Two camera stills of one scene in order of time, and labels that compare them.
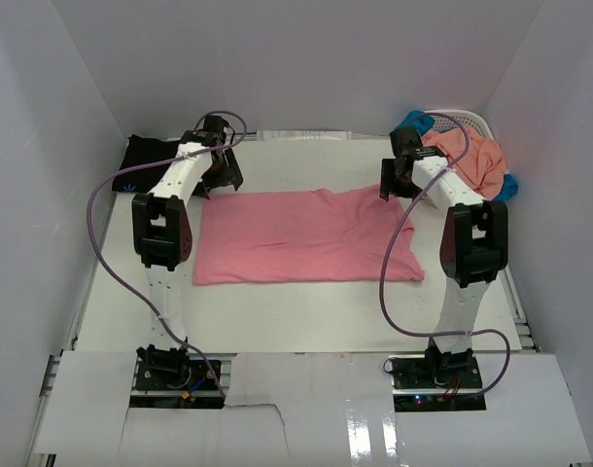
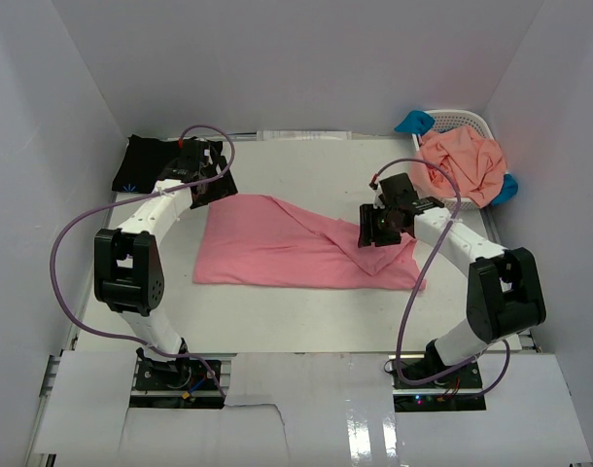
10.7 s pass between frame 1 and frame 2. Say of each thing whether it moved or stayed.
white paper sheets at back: stayed
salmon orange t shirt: stayed
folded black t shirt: stayed
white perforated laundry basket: stayed
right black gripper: moved
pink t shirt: moved
